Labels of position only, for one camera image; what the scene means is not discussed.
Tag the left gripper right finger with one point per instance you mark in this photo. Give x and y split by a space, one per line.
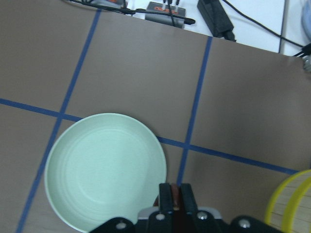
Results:
188 203

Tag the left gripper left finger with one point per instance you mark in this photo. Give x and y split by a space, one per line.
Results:
165 198

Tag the brown steamed bun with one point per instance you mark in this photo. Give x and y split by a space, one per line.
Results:
175 194

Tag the yellow bamboo steamer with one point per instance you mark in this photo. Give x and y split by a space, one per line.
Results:
289 208

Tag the light green plate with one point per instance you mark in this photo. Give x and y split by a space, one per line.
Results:
104 166

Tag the grey usb hub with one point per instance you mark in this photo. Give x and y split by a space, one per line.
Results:
161 13

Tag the black power adapter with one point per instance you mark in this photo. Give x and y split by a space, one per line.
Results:
216 19

